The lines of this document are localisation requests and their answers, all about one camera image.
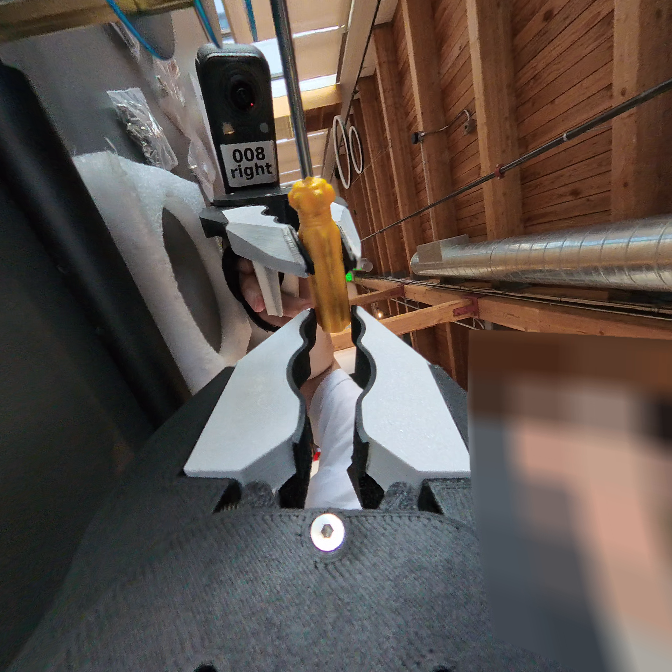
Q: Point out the person's right hand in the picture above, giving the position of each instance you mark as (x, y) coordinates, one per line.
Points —
(253, 299)

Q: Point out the bag of silver screws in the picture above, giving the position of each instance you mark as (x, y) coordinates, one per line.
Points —
(141, 126)

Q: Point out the silver ventilation duct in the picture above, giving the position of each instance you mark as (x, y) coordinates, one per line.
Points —
(551, 252)

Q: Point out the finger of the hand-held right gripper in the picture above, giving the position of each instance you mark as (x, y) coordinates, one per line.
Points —
(350, 231)
(262, 241)

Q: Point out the clear screw bag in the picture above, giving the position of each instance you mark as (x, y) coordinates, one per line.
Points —
(170, 73)
(202, 152)

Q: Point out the black ceiling pipe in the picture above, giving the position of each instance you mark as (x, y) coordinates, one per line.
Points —
(525, 160)

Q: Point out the person's right forearm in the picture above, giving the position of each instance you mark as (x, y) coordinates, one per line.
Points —
(321, 357)

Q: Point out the white foam block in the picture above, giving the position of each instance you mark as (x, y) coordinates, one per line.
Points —
(141, 183)

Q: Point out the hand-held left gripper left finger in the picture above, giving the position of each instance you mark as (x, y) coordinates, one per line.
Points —
(246, 414)

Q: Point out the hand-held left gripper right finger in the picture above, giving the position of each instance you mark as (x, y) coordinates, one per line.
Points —
(414, 420)

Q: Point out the person's white shirt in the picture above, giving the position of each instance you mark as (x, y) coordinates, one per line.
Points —
(336, 435)

